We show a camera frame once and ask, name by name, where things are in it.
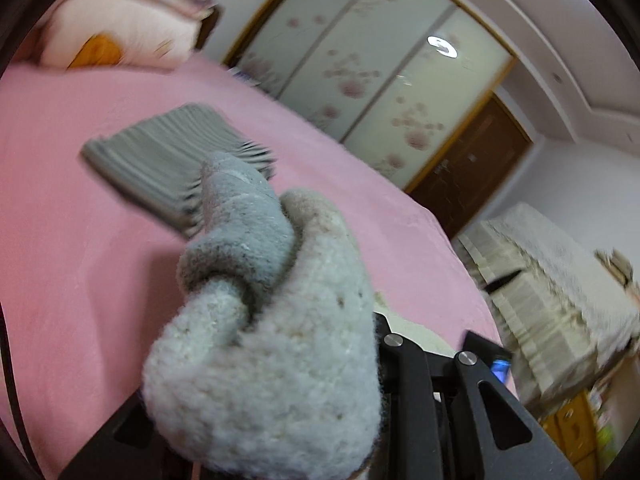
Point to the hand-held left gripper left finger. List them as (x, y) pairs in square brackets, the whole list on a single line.
[(115, 440)]

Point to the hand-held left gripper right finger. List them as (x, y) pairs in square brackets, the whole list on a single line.
[(425, 410)]

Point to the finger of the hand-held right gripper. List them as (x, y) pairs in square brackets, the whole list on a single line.
[(492, 352)]

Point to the argyle knit sweater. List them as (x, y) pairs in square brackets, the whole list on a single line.
[(260, 360)]

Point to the black flat object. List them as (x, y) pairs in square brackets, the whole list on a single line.
[(500, 281)]

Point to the cream cloth covered furniture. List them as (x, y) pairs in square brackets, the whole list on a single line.
[(550, 300)]

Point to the orange wooden cabinet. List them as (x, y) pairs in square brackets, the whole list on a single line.
[(570, 435)]

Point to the brown wooden door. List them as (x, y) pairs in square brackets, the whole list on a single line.
[(470, 170)]

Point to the pink bed blanket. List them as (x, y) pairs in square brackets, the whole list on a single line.
[(75, 260)]

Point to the striped folded garment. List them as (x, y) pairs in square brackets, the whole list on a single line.
[(150, 160)]

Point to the floral sliding door wardrobe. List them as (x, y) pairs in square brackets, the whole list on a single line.
[(360, 60)]

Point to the pink cartoon print pillow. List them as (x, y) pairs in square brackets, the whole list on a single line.
[(140, 35)]

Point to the wooden headboard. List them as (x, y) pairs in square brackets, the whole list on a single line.
[(207, 27)]

